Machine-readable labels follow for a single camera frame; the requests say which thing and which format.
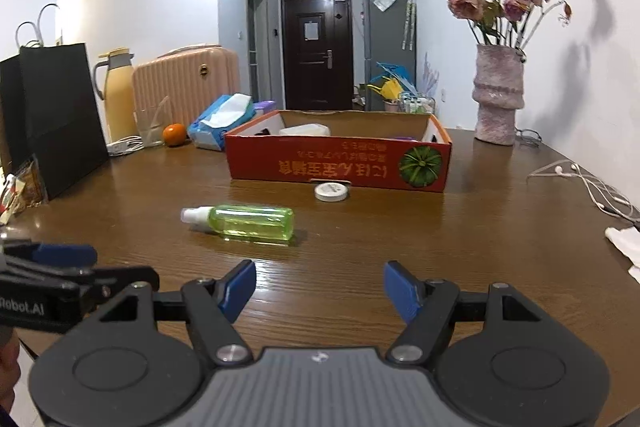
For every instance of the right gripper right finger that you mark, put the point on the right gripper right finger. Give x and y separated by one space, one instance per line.
431 310

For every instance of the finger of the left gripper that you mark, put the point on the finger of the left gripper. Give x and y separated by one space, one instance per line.
101 284
56 255

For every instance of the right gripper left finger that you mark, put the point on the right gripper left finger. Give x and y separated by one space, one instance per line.
209 309

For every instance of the person's left hand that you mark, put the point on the person's left hand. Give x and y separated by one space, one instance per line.
10 370

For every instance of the green spray bottle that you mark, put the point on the green spray bottle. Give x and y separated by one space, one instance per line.
251 222

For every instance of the black paper bag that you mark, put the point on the black paper bag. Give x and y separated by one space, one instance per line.
49 118

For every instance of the white round lid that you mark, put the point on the white round lid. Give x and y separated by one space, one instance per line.
331 192

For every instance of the clear drinking glass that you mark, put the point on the clear drinking glass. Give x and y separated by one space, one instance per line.
152 121

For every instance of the red cardboard box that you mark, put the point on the red cardboard box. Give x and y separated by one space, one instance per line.
360 150

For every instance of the orange fruit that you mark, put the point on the orange fruit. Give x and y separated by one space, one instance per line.
174 135

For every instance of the blue tissue pack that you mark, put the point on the blue tissue pack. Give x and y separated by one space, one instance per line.
225 114

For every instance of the yellow thermos jug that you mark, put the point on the yellow thermos jug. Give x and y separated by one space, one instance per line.
112 82

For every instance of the white cotton swab container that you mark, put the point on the white cotton swab container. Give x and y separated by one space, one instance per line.
312 129

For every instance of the crumpled white tissue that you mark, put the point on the crumpled white tissue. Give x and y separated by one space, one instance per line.
627 242

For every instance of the purple tissue box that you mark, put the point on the purple tissue box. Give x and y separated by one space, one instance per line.
264 107

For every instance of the pink suitcase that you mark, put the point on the pink suitcase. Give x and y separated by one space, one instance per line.
192 78

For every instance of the pink textured vase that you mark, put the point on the pink textured vase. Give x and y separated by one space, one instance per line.
498 89

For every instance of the grey refrigerator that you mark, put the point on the grey refrigerator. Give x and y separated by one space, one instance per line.
388 38

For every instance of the dark entrance door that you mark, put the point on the dark entrance door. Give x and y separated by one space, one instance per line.
318 58

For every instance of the wire storage cart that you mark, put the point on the wire storage cart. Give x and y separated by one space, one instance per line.
415 104

